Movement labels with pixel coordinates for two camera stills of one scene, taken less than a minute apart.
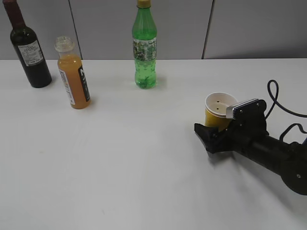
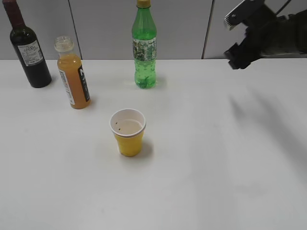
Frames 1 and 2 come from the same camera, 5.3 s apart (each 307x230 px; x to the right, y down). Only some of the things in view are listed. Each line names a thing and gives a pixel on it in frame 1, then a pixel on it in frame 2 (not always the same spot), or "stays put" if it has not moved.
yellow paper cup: [216, 106] → [128, 125]
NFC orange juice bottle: [72, 73] stays put
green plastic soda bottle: [144, 33] stays put
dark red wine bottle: [25, 40] stays put
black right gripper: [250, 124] → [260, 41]
